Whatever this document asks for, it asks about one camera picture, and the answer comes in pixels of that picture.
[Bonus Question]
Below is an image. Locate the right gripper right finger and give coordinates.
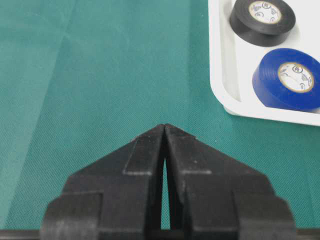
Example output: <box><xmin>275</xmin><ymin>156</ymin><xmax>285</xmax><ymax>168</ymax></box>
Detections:
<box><xmin>165</xmin><ymin>124</ymin><xmax>297</xmax><ymax>240</ymax></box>

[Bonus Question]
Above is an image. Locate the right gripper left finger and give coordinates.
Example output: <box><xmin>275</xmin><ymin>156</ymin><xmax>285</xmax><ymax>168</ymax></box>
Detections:
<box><xmin>40</xmin><ymin>124</ymin><xmax>165</xmax><ymax>240</ymax></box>

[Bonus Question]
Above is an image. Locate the blue tape roll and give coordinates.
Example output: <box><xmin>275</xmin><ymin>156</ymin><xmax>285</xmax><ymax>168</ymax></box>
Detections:
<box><xmin>252</xmin><ymin>48</ymin><xmax>320</xmax><ymax>112</ymax></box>

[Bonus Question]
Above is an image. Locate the black tape roll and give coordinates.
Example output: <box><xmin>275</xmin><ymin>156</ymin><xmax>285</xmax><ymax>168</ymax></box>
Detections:
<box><xmin>229</xmin><ymin>0</ymin><xmax>296</xmax><ymax>47</ymax></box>

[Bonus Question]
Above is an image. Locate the white plastic tray case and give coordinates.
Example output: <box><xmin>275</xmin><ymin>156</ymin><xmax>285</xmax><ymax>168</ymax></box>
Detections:
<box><xmin>208</xmin><ymin>0</ymin><xmax>320</xmax><ymax>126</ymax></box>

